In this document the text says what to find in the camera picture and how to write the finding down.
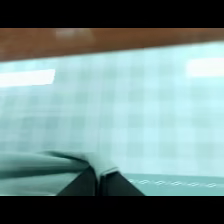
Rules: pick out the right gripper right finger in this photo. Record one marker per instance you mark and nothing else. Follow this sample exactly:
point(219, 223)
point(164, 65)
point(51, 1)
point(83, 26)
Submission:
point(116, 186)

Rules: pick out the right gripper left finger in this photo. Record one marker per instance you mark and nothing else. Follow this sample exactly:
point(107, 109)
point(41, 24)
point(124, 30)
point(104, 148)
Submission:
point(83, 185)

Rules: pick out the grey garment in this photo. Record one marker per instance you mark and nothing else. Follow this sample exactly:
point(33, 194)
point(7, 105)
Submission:
point(40, 170)

